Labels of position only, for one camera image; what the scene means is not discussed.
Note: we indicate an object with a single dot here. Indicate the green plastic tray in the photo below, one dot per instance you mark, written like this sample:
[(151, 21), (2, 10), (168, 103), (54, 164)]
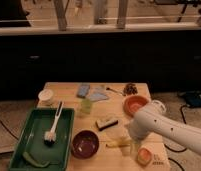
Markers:
[(31, 140)]

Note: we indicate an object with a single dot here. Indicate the yellow banana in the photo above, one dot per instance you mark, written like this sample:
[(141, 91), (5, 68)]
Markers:
[(118, 143)]

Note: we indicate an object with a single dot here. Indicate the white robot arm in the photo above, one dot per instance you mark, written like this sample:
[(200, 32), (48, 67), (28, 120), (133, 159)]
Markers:
[(150, 118)]

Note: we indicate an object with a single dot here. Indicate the dark purple bowl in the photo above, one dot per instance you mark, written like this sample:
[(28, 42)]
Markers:
[(85, 144)]

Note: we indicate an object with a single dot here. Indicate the white dish brush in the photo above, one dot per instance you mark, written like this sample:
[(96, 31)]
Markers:
[(50, 136)]

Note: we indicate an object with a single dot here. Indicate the orange bowl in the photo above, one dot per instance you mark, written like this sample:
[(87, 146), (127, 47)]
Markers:
[(133, 103)]

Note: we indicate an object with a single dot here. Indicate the orange peach fruit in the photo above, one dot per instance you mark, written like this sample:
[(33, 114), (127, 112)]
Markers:
[(144, 156)]

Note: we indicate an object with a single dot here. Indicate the light blue cloth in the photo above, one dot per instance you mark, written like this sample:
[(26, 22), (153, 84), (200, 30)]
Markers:
[(97, 95)]

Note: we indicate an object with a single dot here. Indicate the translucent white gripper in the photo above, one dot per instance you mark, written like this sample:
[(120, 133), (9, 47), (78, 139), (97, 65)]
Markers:
[(134, 146)]

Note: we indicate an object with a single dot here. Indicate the dark blue floor device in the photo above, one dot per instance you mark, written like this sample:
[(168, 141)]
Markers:
[(193, 99)]

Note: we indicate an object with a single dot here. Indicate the green chili pepper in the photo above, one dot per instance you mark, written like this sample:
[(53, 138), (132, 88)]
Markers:
[(33, 162)]

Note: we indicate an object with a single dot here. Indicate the metal spoon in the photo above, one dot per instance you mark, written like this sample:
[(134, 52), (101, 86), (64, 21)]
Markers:
[(110, 89)]

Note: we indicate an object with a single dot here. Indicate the white paper cup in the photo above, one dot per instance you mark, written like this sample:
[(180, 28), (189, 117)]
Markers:
[(46, 96)]

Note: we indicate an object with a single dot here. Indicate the brown pine cone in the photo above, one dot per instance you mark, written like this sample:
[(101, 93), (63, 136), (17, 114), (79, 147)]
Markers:
[(130, 89)]

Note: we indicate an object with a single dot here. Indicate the green plastic cup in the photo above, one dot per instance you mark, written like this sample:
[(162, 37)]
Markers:
[(86, 106)]

